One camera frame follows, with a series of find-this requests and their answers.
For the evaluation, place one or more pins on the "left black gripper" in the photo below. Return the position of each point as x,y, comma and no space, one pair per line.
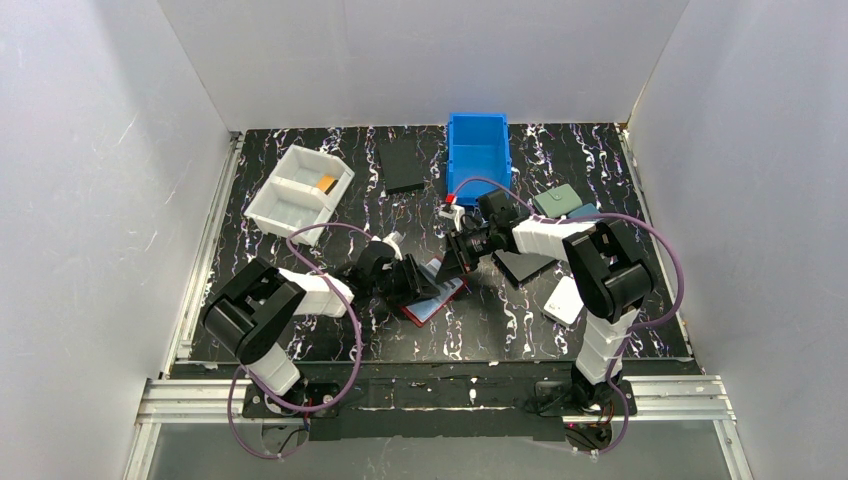
411,281

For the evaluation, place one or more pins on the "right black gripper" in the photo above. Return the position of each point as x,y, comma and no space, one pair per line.
460,249

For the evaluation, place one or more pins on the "red card holder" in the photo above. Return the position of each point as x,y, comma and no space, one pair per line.
423,311

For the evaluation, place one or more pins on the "orange credit card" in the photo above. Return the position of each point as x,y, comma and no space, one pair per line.
326,184

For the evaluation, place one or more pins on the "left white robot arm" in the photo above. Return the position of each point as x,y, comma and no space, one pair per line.
250,312

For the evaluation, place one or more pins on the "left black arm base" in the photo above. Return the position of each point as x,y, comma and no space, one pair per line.
258,405

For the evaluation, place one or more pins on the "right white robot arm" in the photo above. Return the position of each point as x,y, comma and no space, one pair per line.
611,274

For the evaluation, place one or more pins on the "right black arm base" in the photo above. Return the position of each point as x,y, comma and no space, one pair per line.
588,410

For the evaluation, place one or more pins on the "white card holder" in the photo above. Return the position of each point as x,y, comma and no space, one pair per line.
564,305

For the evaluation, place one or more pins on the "green card holder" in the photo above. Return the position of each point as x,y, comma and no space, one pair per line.
557,202

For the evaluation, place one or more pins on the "blue card holder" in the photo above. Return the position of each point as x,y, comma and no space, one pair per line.
583,211

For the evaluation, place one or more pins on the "black notebook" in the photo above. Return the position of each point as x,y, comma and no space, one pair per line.
519,269

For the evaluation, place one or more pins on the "black foam pad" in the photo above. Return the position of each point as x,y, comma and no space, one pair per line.
402,169

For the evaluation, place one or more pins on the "blue plastic bin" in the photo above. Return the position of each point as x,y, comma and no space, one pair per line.
478,146

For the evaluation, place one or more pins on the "white divided tray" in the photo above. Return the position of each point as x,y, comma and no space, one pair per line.
288,205

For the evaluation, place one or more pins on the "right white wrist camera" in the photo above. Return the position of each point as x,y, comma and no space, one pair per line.
452,212

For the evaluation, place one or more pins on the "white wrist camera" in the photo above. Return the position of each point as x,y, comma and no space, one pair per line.
452,212
394,239

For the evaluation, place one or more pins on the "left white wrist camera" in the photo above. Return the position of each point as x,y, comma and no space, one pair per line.
394,239

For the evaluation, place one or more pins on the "aluminium frame rail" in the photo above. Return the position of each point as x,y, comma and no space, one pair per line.
657,398

